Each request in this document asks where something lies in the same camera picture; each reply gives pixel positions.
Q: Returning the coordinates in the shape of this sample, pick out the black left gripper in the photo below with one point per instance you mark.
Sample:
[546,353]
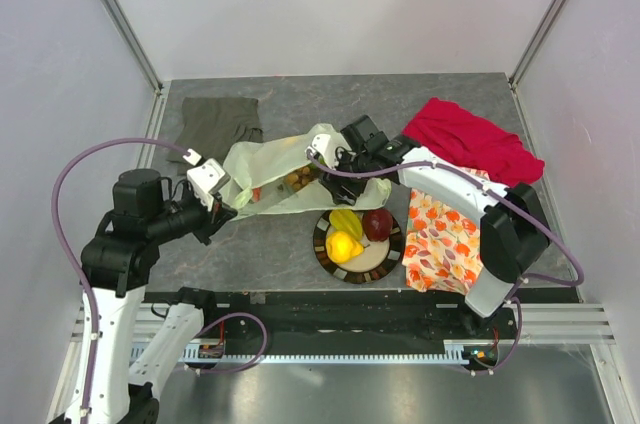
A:
[214,217]

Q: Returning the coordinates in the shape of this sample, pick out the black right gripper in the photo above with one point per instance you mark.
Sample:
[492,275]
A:
[334,183]

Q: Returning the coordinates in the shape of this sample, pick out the yellow fake starfruit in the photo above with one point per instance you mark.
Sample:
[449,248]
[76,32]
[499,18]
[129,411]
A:
[347,221]

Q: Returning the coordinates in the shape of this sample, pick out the dark red fake apple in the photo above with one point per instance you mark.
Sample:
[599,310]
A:
[377,224]

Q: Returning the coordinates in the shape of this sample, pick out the yellow fake pear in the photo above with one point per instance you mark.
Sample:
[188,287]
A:
[341,247]

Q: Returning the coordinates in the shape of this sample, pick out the pale green plastic bag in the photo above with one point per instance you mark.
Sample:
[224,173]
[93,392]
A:
[252,165]

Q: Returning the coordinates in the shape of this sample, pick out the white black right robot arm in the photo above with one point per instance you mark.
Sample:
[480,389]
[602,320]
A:
[511,221]

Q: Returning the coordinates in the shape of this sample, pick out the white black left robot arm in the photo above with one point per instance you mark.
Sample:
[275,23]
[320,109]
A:
[111,386]

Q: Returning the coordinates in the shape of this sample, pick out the brown fake walnuts cluster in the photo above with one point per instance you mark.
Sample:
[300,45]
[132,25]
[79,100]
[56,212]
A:
[301,177]

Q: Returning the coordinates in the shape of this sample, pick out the fake watermelon slice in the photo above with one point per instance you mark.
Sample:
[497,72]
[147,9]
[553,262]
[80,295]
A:
[256,194]

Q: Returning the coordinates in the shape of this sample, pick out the cream plate with dark rim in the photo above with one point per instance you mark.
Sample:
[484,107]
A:
[377,260]

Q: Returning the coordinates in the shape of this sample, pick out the dark olive cloth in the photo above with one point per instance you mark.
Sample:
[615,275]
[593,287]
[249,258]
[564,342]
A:
[212,125]

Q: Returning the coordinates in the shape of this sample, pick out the orange floral cloth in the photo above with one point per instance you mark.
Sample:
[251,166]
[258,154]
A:
[442,251]

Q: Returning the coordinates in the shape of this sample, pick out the red cloth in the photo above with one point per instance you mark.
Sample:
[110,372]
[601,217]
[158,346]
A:
[467,140]

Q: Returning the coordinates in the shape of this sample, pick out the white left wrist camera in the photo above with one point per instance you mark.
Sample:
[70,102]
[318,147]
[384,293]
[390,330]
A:
[206,180]

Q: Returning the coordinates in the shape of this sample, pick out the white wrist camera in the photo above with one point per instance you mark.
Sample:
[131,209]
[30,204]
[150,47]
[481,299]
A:
[327,148]
[206,180]

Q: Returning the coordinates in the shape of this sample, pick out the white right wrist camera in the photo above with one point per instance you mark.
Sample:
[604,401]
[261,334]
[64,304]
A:
[327,148]

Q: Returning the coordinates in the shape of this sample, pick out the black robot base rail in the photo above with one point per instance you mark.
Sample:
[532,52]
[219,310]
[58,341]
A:
[359,320]

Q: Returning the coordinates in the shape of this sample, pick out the left aluminium frame post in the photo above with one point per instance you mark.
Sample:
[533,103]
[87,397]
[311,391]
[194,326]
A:
[126,31]

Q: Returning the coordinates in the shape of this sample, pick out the aluminium frame post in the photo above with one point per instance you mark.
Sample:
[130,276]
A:
[543,29]
[126,31]

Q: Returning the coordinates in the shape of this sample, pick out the grey slotted cable duct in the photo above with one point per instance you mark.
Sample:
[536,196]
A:
[207,355]

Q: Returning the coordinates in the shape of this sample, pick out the right aluminium frame post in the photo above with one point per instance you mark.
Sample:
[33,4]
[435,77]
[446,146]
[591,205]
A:
[543,29]

